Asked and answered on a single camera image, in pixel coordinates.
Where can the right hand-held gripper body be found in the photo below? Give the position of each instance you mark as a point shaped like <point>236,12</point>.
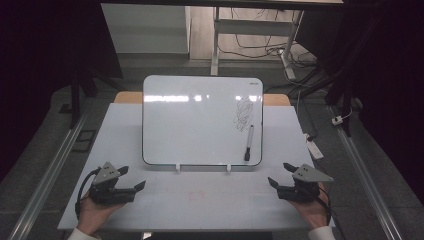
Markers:
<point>303,191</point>

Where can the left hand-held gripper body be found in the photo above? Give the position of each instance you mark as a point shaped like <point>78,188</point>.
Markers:
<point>106,195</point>

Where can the person's right hand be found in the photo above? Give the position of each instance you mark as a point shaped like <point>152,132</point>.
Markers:
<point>315,213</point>

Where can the person's left hand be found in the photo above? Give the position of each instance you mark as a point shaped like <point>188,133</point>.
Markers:
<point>91,215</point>

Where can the white power strip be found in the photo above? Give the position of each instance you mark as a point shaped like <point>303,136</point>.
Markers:
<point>314,148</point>

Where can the white whiteboard support clip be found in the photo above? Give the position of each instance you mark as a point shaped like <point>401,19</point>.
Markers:
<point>229,168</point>
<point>178,167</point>

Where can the person's right white sleeve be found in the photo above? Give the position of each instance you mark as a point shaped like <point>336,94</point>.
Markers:
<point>321,234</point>

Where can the person's white sleeve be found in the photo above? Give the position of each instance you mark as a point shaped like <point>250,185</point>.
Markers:
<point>81,235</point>
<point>321,234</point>

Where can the person's left white sleeve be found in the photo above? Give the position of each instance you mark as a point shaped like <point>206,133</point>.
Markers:
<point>81,235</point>

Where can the white marker with black cap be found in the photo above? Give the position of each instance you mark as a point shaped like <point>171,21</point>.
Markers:
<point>249,141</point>

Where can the white plug adapter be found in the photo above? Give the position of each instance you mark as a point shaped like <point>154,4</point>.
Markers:
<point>337,120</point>

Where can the wooden board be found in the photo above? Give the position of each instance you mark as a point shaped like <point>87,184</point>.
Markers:
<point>128,97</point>

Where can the white whiteboard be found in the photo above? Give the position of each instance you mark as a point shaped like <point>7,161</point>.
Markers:
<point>193,130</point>

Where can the black metal stand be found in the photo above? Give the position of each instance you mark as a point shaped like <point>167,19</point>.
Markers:
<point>75,100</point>
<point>345,100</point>

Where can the aluminium rail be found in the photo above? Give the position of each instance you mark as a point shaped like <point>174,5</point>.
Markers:
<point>50,176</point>
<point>366,180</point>

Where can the white desk frame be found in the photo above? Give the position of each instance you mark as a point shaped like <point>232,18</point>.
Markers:
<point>253,27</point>

